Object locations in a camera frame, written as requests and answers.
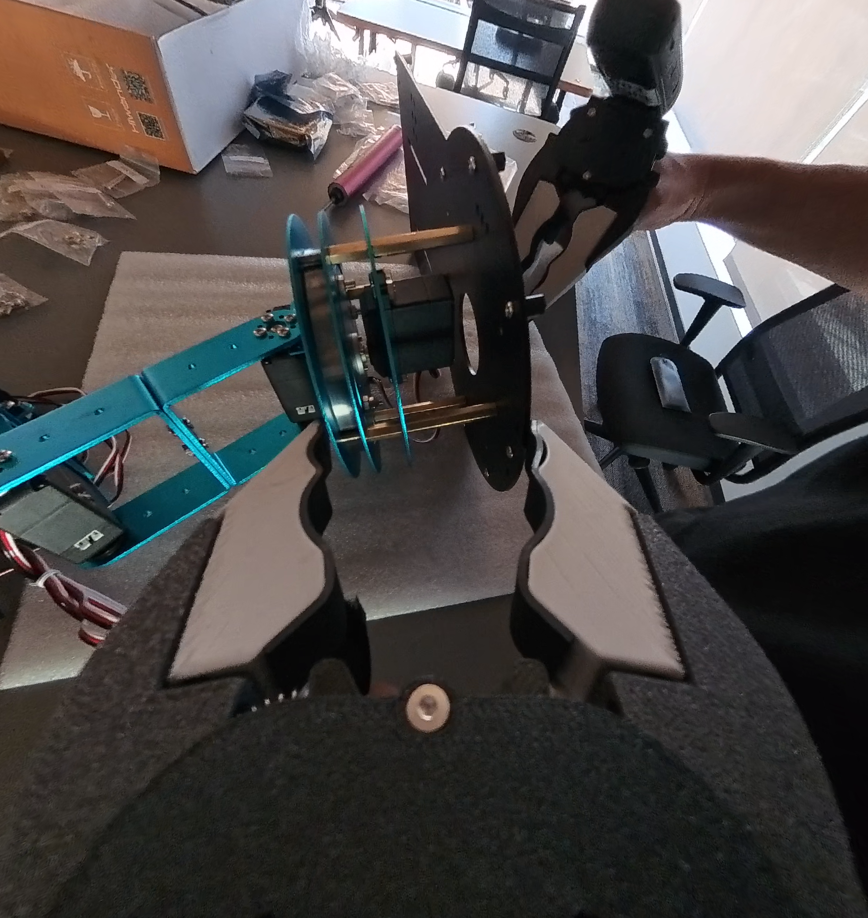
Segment white foam sheet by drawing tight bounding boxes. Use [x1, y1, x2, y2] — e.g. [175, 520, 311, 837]
[0, 251, 603, 693]

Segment black mesh chair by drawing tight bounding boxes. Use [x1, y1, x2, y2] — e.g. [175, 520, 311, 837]
[452, 0, 587, 119]

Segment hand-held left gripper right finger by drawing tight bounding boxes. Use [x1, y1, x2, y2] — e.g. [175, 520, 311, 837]
[511, 422, 689, 702]

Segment silver foil bag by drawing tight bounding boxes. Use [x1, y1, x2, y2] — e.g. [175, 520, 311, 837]
[244, 69, 335, 159]

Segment black office chair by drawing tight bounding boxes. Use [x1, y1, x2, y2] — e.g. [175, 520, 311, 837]
[585, 273, 868, 514]

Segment maroon electric screwdriver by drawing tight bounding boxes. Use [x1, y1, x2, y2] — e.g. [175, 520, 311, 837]
[326, 125, 404, 209]

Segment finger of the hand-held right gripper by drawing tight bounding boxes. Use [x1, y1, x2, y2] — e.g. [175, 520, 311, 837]
[513, 175, 567, 277]
[527, 197, 639, 306]

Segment crumpled clear plastic wrap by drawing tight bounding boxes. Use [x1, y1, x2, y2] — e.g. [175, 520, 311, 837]
[301, 29, 406, 209]

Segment small labelled zip bag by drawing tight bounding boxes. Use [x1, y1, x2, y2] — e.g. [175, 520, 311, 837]
[221, 145, 273, 178]

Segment blue toy robot arm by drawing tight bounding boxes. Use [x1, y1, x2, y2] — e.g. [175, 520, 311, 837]
[0, 54, 546, 646]

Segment orange and white cardboard box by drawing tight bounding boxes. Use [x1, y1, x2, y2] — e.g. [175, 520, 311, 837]
[0, 0, 313, 173]

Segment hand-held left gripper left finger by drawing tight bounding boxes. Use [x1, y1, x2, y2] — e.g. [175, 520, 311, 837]
[165, 422, 372, 712]

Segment pile of small screw bags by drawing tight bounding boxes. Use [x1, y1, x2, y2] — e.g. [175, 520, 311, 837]
[0, 143, 159, 334]

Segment grey background table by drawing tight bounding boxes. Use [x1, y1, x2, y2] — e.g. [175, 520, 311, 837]
[337, 0, 596, 98]

